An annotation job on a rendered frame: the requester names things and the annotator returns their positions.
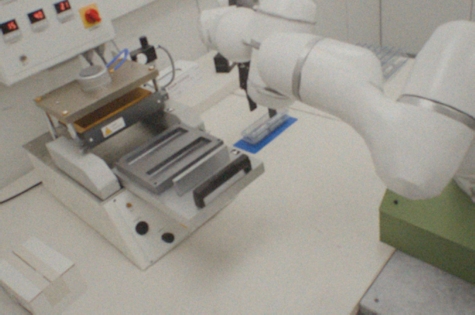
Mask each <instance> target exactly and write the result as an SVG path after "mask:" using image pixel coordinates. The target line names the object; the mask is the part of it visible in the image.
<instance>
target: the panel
mask: <svg viewBox="0 0 475 315"><path fill-rule="evenodd" d="M236 196H237V195H236ZM236 196H234V198H236ZM234 198H232V199H230V200H229V202H230V201H231V200H233V199H234ZM110 202H112V204H113V206H114V207H115V209H116V211H117V213H118V214H119V216H120V218H121V219H122V221H123V223H124V225H126V227H127V229H128V230H129V232H130V234H131V235H132V238H133V239H134V241H135V242H136V245H137V246H139V248H140V250H141V252H142V254H143V255H144V257H145V259H146V260H147V262H148V264H149V265H152V263H154V262H155V261H156V260H158V259H159V258H160V257H161V256H162V255H163V254H166V253H167V252H168V251H169V250H170V249H171V248H173V247H174V245H176V244H177V243H178V242H181V241H182V240H183V239H184V238H185V237H186V236H187V235H188V234H189V233H191V232H193V231H194V230H195V229H196V228H198V227H199V226H200V225H202V223H203V222H204V221H207V220H208V219H209V218H210V217H211V216H212V215H214V214H215V213H217V212H218V210H220V209H221V208H222V207H223V206H225V205H226V204H227V203H229V202H227V203H226V204H225V205H223V206H222V207H221V208H219V209H218V210H217V211H216V212H215V213H214V214H212V215H211V216H209V217H208V218H207V219H205V220H204V221H203V222H201V223H200V225H198V226H197V227H196V228H194V229H193V230H190V229H189V228H187V227H185V226H184V225H182V223H180V222H178V221H176V220H175V219H174V218H172V217H170V216H169V215H167V214H166V213H164V212H162V211H161V210H160V209H159V208H156V207H155V206H154V205H151V204H150V203H149V202H147V201H145V200H143V199H142V198H141V197H140V196H138V195H136V194H135V193H134V192H132V191H130V190H128V189H127V190H124V191H123V192H122V193H120V194H118V195H117V196H115V198H113V199H112V200H110ZM140 222H146V223H147V225H148V231H147V233H145V234H140V233H139V232H137V230H136V228H137V225H139V223H140ZM164 232H171V233H173V234H174V236H175V240H174V242H173V243H171V244H169V243H166V242H164V241H162V240H161V235H162V234H163V233H164Z"/></svg>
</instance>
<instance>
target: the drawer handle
mask: <svg viewBox="0 0 475 315"><path fill-rule="evenodd" d="M242 169H244V170H245V171H247V172H251V171H252V164H251V160H250V157H249V155H247V154H244V153H243V154H241V155H240V156H238V158H237V159H235V160H234V161H232V162H231V163H229V164H228V165H226V166H225V167H224V168H223V169H221V170H220V172H217V173H216V174H214V175H213V176H212V177H210V178H209V179H207V180H206V181H205V182H203V183H202V184H201V185H200V186H198V187H197V188H196V189H195V190H193V197H194V202H195V204H196V206H198V207H200V208H203V207H204V206H205V203H204V199H205V198H207V196H208V195H210V194H211V193H212V192H214V191H215V190H216V189H217V188H220V187H221V186H223V185H224V183H225V182H227V181H228V180H229V179H230V178H232V177H234V176H235V175H236V174H238V173H239V172H240V171H242Z"/></svg>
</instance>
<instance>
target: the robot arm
mask: <svg viewBox="0 0 475 315"><path fill-rule="evenodd" d="M316 22H317V6H316V4H315V3H314V2H313V1H312V0H263V1H262V2H261V3H259V0H228V6H226V7H221V8H212V9H207V10H206V11H202V12H201V13H200V14H199V17H198V18H197V33H198V35H199V38H200V40H201V42H202V43H203V44H204V45H205V46H207V48H210V49H214V51H217V52H220V54H221V55H222V56H224V57H225V58H226V59H227V60H229V61H234V62H237V67H238V73H239V84H240V89H243V90H244V92H245V94H246V95H247V100H248V102H249V108H250V111H251V112H253V111H254V110H255V109H256V108H257V105H260V106H263V107H267V108H268V113H269V118H270V119H271V118H273V117H274V116H275V115H276V114H277V111H276V110H277V109H284V108H288V107H290V106H291V105H293V103H294V102H295V101H296V100H297V101H298V102H302V103H304V105H307V106H309V107H313V108H315V109H318V110H320V111H322V112H325V113H327V114H330V115H333V116H335V117H336V118H338V119H340V120H342V121H344V122H345V123H347V124H348V125H349V126H351V127H352V128H354V129H355V130H356V132H357V133H358V134H359V135H360V136H361V137H362V138H363V140H364V142H365V145H366V146H367V147H368V150H369V151H370V154H371V158H372V160H373V164H374V168H375V173H376V175H377V176H378V177H379V178H380V179H381V180H382V182H383V183H384V185H385V186H386V187H387V188H388V189H389V190H391V191H394V192H396V193H397V194H399V195H401V196H404V197H406V198H409V199H411V200H423V199H430V198H433V197H436V196H440V195H441V193H442V192H443V191H444V189H445V188H446V186H447V184H448V183H450V181H451V180H452V178H453V179H454V180H455V181H456V183H457V185H458V187H459V188H460V189H462V190H464V191H465V192H466V193H468V194H469V196H470V197H471V199H472V201H473V202H474V203H475V23H472V22H469V20H454V22H451V21H450V22H449V23H446V24H444V25H441V26H439V27H438V28H437V29H435V31H434V32H433V34H432V35H431V37H430V38H429V40H428V41H427V42H426V44H425V45H424V46H423V48H421V51H420V52H419V53H418V54H417V56H416V58H415V60H414V64H413V66H412V67H411V70H410V72H409V75H408V76H407V78H406V81H405V83H404V86H403V88H402V89H401V93H400V95H399V98H398V99H396V100H392V99H389V98H386V96H385V94H384V82H383V71H382V66H381V62H380V60H379V59H378V58H377V57H376V56H375V55H374V54H373V53H372V52H371V51H369V49H366V48H363V47H359V46H355V45H352V44H348V43H345V42H340V41H337V40H333V39H329V38H325V37H323V36H319V35H314V33H315V25H316Z"/></svg>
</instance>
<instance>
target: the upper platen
mask: <svg viewBox="0 0 475 315"><path fill-rule="evenodd" d="M150 94H153V92H151V91H149V90H147V89H145V88H142V87H140V86H139V87H137V88H134V89H133V90H131V92H129V93H127V94H124V95H122V96H120V97H118V98H117V99H115V100H113V101H110V102H108V103H107V104H106V105H104V106H102V107H100V108H99V109H96V110H94V111H92V112H90V113H88V114H87V115H85V116H82V117H81V118H80V119H78V120H76V121H74V125H75V127H76V130H77V132H78V135H79V136H80V137H82V135H81V133H82V132H84V131H86V130H87V129H89V128H90V127H92V126H95V125H96V124H99V123H100V122H102V121H104V120H106V119H108V118H109V117H110V116H112V115H114V114H116V113H118V112H120V111H122V110H123V109H126V108H128V107H129V106H131V105H133V104H134V103H135V102H137V101H139V100H142V99H143V98H145V97H147V96H149V95H150ZM57 120H58V123H59V125H61V126H63V127H64V128H66V129H68V127H67V125H66V123H64V122H62V121H61V120H59V119H57ZM68 130H69V129H68Z"/></svg>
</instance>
